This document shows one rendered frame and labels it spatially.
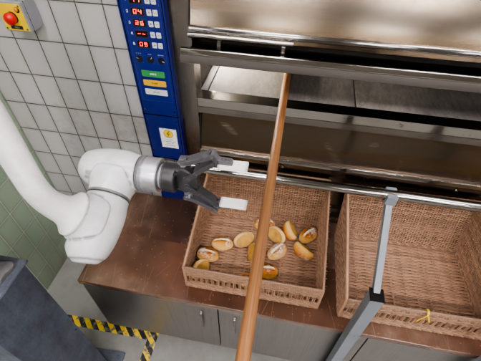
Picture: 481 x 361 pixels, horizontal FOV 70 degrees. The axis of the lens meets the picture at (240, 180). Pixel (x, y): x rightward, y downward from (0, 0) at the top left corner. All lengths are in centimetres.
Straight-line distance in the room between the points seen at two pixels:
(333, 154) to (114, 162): 90
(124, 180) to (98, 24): 70
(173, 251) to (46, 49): 96
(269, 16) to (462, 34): 57
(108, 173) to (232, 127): 71
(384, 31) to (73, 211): 99
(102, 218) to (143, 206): 98
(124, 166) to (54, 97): 89
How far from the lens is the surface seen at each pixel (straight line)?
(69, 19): 146
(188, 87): 137
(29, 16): 148
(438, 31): 124
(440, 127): 144
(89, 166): 90
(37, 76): 169
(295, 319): 146
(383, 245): 113
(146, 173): 85
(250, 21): 119
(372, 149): 147
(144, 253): 163
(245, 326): 77
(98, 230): 82
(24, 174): 79
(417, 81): 114
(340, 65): 109
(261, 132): 143
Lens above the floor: 192
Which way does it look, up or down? 46 degrees down
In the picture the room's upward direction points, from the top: 1 degrees clockwise
